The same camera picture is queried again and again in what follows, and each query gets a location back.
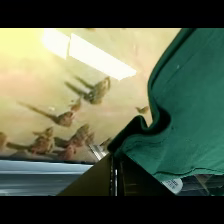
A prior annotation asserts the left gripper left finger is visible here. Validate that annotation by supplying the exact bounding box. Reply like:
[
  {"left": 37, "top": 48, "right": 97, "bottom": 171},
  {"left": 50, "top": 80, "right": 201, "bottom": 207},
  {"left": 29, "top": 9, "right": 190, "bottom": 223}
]
[{"left": 57, "top": 153, "right": 115, "bottom": 197}]

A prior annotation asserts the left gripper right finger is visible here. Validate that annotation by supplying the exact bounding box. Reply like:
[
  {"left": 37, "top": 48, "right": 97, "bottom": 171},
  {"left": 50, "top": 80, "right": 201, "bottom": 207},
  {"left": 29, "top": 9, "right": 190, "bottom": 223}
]
[{"left": 115, "top": 153, "right": 175, "bottom": 197}]

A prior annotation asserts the silver frame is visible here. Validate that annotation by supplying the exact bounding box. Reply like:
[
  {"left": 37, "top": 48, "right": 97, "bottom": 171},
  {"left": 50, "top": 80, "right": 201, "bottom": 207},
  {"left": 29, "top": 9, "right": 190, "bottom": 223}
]
[{"left": 0, "top": 143, "right": 110, "bottom": 197}]

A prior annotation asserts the dark green T-shirt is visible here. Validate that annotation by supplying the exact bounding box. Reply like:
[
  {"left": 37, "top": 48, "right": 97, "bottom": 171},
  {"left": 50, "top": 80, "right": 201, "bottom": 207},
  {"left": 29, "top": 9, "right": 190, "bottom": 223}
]
[{"left": 107, "top": 28, "right": 224, "bottom": 196}]

